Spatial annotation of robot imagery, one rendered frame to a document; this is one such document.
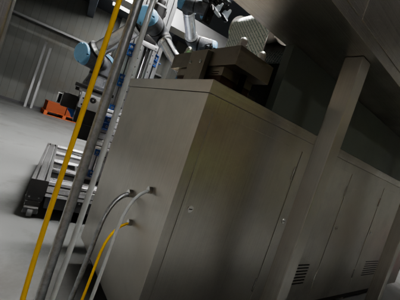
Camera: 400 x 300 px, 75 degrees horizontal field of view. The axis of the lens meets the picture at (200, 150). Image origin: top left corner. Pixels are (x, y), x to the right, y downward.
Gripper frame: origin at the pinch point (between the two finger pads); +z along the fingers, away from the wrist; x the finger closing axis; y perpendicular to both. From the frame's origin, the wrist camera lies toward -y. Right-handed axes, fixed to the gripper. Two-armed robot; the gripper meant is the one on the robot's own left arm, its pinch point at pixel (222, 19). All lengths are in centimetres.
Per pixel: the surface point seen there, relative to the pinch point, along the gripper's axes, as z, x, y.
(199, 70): 54, -26, -7
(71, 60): -715, 58, -522
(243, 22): 23.7, -4.6, 8.5
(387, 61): 68, 18, 34
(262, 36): 40.0, -4.5, 11.7
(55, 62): -704, 16, -547
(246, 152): 79, -8, -13
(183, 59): 37.3, -24.1, -13.0
